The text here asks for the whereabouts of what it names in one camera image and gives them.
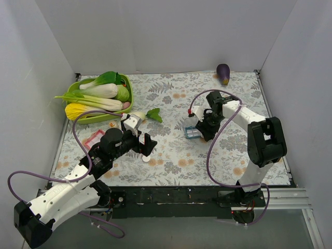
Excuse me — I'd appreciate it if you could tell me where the white bottle cap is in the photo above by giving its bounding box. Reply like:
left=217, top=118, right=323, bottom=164
left=142, top=156, right=150, bottom=162

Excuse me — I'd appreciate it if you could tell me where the blue rectangular pill box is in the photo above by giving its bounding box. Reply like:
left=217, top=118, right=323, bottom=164
left=184, top=117, right=202, bottom=139

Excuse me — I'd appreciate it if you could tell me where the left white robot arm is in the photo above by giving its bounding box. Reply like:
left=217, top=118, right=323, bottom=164
left=14, top=128, right=157, bottom=248

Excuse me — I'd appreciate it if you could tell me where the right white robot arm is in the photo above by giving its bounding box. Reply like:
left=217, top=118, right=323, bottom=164
left=188, top=89, right=287, bottom=206

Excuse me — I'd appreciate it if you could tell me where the floral table mat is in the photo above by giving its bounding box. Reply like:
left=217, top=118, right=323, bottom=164
left=51, top=72, right=292, bottom=187

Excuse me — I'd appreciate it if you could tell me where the white radish with leaves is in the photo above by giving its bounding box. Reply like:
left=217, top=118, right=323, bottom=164
left=130, top=108, right=163, bottom=123

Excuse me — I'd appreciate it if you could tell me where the pink rectangular pill box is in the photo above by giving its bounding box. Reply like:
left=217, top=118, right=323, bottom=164
left=83, top=130, right=105, bottom=150

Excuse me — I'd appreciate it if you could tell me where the pink radish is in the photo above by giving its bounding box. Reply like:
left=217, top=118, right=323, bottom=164
left=122, top=102, right=131, bottom=109

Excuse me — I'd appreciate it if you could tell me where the light green cabbage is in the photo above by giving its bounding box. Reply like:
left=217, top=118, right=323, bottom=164
left=114, top=85, right=130, bottom=102

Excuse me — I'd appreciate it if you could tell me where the purple eggplant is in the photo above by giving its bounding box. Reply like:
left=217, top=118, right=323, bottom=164
left=216, top=64, right=230, bottom=86

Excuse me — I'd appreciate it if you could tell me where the green bok choy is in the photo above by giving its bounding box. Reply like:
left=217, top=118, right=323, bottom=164
left=79, top=71, right=121, bottom=90

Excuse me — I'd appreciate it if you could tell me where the green plastic basket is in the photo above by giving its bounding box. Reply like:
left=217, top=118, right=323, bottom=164
left=68, top=74, right=134, bottom=125

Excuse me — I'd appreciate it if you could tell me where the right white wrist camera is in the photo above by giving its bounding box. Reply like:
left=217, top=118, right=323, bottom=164
left=188, top=106, right=204, bottom=122

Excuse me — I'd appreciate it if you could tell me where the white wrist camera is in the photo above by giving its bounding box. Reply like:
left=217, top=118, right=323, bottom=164
left=121, top=112, right=145, bottom=137
left=188, top=106, right=204, bottom=122

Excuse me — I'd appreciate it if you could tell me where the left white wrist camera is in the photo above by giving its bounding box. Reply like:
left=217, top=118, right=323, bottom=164
left=121, top=112, right=145, bottom=137

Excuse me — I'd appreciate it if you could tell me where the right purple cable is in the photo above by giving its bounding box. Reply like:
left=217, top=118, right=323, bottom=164
left=188, top=89, right=270, bottom=226

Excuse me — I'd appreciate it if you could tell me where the purple cable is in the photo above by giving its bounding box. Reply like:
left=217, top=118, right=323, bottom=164
left=7, top=111, right=126, bottom=239
left=188, top=89, right=270, bottom=226

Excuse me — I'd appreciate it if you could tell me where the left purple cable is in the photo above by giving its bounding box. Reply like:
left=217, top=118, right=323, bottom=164
left=7, top=111, right=126, bottom=239

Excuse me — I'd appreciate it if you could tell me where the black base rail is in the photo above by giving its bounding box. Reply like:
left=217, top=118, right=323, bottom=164
left=80, top=185, right=262, bottom=220

